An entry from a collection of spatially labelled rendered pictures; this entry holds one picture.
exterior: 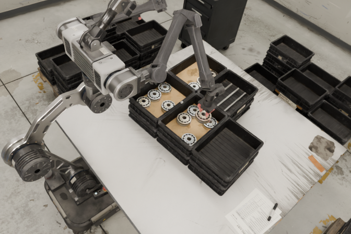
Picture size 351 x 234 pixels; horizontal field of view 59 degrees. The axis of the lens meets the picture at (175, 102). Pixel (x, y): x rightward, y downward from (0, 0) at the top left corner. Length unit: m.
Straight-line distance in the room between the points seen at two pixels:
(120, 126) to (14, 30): 2.58
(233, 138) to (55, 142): 1.71
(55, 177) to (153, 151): 0.84
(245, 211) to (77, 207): 1.22
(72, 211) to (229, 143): 1.24
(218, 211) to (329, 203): 1.48
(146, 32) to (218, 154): 1.86
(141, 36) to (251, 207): 2.13
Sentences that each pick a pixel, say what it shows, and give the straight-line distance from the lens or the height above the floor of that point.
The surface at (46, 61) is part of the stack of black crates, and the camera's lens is 3.54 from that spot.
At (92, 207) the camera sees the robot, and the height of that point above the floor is 0.24.
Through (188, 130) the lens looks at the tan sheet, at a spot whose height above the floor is 0.83.
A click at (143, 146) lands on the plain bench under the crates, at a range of 2.22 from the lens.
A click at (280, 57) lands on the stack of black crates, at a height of 0.51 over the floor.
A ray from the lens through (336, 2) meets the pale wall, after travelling 5.04.
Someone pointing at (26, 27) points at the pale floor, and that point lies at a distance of 4.53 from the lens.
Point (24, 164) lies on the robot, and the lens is 1.93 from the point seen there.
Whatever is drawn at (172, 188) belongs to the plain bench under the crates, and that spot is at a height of 0.70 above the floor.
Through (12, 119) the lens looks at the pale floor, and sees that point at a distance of 3.44.
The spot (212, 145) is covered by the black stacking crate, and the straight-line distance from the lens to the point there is 2.13.
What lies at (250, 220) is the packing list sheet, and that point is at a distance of 2.10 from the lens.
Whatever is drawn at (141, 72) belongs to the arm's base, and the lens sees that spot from 1.55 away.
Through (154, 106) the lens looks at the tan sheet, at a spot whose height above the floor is 0.83.
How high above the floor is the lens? 2.55
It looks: 48 degrees down
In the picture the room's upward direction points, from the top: 10 degrees clockwise
